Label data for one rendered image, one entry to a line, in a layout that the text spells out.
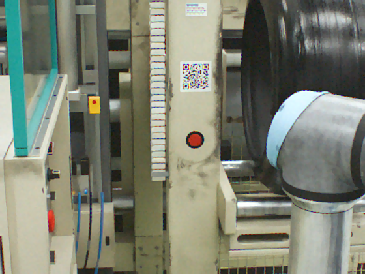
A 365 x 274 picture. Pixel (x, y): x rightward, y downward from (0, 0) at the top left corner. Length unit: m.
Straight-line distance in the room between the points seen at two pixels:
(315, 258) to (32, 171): 0.41
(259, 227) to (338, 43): 0.49
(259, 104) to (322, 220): 1.15
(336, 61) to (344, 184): 0.65
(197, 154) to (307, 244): 0.82
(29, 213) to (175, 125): 0.77
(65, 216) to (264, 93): 0.78
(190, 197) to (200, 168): 0.08
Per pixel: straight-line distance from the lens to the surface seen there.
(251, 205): 1.78
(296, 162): 0.97
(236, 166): 2.04
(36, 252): 1.09
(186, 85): 1.74
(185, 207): 1.84
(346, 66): 1.59
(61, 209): 1.63
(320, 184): 0.96
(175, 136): 1.77
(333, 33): 1.60
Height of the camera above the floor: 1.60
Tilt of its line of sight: 17 degrees down
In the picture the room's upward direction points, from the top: straight up
